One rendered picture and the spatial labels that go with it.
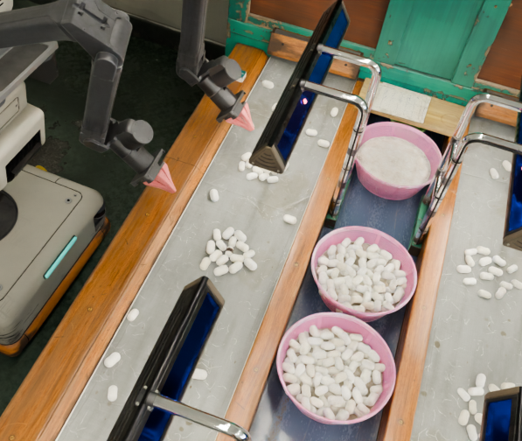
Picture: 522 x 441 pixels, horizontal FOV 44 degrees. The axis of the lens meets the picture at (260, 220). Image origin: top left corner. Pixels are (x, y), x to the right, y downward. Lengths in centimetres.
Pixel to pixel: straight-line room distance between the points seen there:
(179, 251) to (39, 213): 83
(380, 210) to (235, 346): 65
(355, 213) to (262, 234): 32
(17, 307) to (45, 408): 78
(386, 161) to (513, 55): 48
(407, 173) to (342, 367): 67
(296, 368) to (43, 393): 54
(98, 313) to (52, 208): 90
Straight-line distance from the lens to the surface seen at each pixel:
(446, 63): 209
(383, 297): 163
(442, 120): 206
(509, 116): 211
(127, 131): 149
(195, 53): 168
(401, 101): 208
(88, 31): 117
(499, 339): 166
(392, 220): 186
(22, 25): 124
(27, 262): 221
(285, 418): 149
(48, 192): 239
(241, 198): 173
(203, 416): 100
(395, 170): 191
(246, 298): 154
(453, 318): 164
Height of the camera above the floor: 205
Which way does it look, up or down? 51 degrees down
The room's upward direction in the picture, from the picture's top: 9 degrees clockwise
